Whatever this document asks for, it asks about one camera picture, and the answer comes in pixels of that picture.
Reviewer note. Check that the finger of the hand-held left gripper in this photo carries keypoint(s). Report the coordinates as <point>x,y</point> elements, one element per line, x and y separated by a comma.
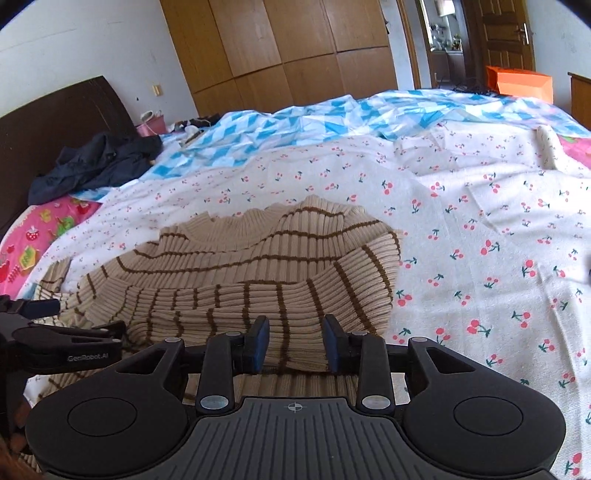
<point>39,308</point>
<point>69,346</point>

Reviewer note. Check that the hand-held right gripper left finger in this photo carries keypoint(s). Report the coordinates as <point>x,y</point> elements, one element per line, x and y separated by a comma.
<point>258,346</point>

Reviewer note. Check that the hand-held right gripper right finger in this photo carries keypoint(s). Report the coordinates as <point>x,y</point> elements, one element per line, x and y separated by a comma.
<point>331,346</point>

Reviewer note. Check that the beige striped knitted sweater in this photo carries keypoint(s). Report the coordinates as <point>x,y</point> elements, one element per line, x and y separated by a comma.
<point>254,258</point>

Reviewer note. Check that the person's left hand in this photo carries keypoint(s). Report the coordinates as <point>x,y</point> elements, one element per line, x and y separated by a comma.
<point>21,424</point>

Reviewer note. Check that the pink floral pillow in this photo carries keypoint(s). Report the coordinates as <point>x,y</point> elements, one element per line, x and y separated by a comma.
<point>37,240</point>

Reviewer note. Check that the dark navy jacket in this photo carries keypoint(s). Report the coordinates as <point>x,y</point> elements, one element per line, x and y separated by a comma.
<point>106,161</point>

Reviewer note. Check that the white cherry print bedsheet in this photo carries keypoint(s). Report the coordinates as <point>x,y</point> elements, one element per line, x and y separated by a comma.
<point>461,230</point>

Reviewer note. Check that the dark wooden headboard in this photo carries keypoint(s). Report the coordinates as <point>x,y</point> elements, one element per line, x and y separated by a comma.
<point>46,129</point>

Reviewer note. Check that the pink bag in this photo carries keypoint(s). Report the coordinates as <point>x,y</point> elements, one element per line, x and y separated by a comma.
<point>154,125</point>

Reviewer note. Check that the blue diamond pattern quilt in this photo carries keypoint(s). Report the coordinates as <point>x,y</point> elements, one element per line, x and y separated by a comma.
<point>323,120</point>

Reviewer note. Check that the black and white object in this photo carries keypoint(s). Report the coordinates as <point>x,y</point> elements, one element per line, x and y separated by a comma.
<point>198,122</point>

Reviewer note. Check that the cream cloth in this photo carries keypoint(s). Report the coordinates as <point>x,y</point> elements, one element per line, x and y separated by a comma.
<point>549,147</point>

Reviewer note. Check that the wooden wardrobe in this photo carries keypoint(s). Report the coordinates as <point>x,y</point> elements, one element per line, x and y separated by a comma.
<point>277,46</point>

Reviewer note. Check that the kitchen counter with bottles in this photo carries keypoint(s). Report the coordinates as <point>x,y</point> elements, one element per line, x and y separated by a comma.
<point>445,44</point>

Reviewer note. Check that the orange box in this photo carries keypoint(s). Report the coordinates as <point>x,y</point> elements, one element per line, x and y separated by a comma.
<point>521,83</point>

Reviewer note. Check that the wooden headboard shelf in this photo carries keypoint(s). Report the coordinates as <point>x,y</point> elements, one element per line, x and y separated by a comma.
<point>581,101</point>

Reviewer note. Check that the wooden door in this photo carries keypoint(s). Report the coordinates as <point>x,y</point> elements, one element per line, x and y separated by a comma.
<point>503,37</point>

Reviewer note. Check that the wall socket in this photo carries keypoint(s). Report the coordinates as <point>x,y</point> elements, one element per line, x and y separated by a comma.
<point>157,89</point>

